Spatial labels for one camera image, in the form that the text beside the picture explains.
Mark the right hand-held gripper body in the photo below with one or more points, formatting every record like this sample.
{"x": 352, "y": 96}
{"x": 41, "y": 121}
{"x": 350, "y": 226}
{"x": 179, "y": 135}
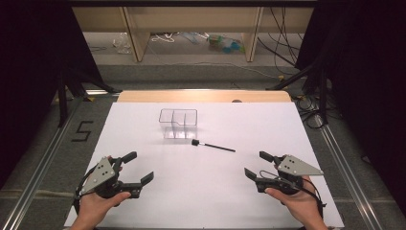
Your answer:
{"x": 293, "y": 167}

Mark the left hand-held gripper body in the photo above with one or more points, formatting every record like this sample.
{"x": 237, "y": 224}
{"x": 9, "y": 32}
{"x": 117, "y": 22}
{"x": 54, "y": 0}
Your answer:
{"x": 102, "y": 174}

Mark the black makeup brush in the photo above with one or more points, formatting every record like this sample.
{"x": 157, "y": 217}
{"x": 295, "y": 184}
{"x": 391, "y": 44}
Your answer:
{"x": 195, "y": 142}

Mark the clear plastic organizer box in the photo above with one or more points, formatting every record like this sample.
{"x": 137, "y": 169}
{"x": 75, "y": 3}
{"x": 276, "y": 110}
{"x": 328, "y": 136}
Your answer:
{"x": 178, "y": 123}

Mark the person's left hand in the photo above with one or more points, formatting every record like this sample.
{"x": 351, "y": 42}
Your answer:
{"x": 94, "y": 207}

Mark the person's right hand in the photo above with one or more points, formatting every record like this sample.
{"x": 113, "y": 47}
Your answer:
{"x": 301, "y": 202}

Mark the white table mat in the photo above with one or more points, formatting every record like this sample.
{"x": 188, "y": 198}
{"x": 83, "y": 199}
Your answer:
{"x": 204, "y": 185}

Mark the black stand legs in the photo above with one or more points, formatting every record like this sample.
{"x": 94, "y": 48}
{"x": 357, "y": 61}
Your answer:
{"x": 63, "y": 102}
{"x": 323, "y": 96}

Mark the black curtain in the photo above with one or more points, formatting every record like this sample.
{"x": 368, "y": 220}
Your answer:
{"x": 32, "y": 80}
{"x": 367, "y": 80}

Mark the colourful plastic bag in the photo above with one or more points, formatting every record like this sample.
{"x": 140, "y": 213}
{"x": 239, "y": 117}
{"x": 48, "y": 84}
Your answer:
{"x": 225, "y": 43}

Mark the light wooden desk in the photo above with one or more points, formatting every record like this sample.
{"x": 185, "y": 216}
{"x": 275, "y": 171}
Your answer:
{"x": 191, "y": 20}

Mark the metal floor rail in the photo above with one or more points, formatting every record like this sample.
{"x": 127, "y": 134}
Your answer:
{"x": 348, "y": 172}
{"x": 41, "y": 172}

